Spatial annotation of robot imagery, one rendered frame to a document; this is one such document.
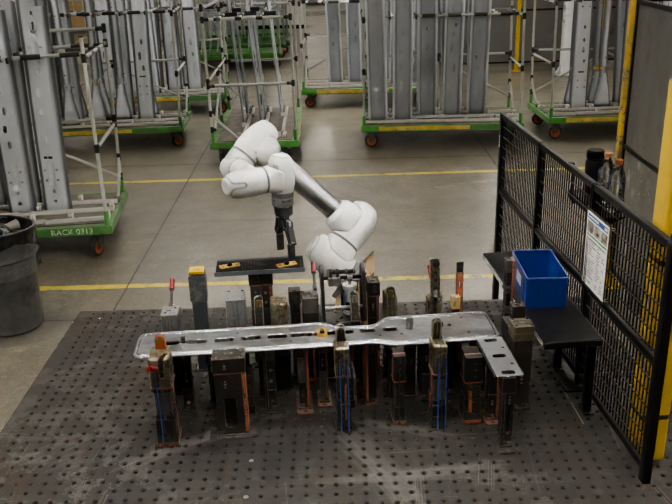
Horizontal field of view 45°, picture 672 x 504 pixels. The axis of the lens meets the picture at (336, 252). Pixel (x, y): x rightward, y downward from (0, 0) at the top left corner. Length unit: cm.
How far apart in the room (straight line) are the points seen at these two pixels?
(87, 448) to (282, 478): 76
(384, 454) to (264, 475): 43
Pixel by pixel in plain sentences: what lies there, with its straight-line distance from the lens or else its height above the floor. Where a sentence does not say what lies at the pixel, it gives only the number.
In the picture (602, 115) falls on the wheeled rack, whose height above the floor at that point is 27.
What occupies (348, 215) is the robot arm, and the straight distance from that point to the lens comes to 382.
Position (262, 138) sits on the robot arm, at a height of 157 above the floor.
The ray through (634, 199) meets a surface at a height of 77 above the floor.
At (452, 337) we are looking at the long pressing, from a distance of 313.
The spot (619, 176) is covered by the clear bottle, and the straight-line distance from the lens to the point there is 317.
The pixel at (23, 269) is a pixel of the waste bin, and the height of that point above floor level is 45.
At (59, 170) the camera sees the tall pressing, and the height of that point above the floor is 65.
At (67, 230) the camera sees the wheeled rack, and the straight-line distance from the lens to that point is 693.
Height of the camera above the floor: 244
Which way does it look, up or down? 21 degrees down
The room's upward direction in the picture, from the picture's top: 2 degrees counter-clockwise
